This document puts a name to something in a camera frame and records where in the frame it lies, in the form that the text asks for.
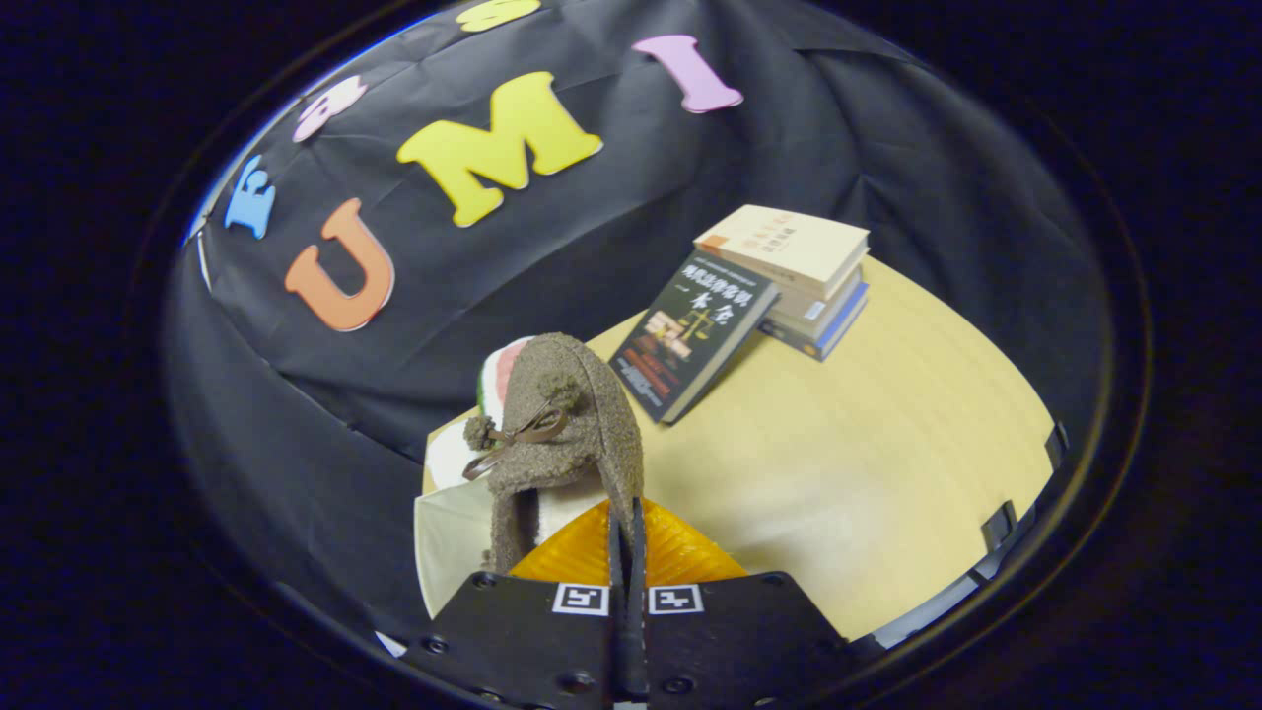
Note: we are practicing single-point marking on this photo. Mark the blue cover book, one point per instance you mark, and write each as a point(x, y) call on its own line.
point(833, 335)

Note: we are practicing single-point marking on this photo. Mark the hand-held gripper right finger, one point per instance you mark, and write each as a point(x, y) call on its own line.
point(739, 641)

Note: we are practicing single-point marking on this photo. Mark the black table clamp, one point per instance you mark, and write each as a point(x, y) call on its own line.
point(1056, 446)
point(999, 528)

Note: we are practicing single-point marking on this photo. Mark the beige cover book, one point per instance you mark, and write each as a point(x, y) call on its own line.
point(789, 242)

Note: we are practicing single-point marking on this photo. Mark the black cover book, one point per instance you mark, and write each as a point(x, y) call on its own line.
point(690, 335)

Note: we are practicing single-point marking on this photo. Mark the cream thick book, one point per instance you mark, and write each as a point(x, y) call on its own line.
point(823, 306)

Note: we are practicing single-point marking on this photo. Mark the grey fabric storage box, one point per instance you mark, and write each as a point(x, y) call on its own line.
point(444, 542)

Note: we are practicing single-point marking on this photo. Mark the watermelon slice plush toy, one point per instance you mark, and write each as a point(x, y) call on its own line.
point(493, 380)

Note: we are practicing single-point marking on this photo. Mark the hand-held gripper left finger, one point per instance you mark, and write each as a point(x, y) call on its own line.
point(523, 646)

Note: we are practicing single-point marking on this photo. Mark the brown fuzzy shoe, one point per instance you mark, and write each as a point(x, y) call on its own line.
point(582, 434)

